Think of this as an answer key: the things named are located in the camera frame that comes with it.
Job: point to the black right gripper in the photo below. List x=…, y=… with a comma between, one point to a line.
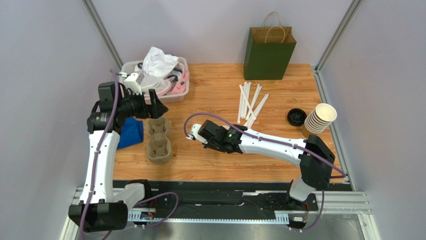
x=206, y=131

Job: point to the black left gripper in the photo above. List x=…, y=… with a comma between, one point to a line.
x=154, y=110

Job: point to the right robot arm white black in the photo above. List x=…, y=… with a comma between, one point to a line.
x=311, y=156

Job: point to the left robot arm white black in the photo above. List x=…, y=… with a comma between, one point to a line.
x=99, y=209

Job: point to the blue cloth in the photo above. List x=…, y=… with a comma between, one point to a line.
x=132, y=133

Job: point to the cardboard cup carrier tray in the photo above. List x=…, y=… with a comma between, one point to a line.
x=159, y=147

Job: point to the crumpled white cloth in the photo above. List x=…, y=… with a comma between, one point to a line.
x=158, y=64

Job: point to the white plastic basket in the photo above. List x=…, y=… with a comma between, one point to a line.
x=136, y=66

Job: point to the stack of black lids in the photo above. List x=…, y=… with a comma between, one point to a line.
x=296, y=117

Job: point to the stack of paper cups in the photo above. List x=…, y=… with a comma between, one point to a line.
x=318, y=120

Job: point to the green paper gift bag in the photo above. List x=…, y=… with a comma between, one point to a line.
x=269, y=49

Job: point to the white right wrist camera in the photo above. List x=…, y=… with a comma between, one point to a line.
x=194, y=133

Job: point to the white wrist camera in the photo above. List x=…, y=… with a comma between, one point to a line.
x=194, y=133
x=132, y=82

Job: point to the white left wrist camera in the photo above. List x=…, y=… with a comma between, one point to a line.
x=132, y=82

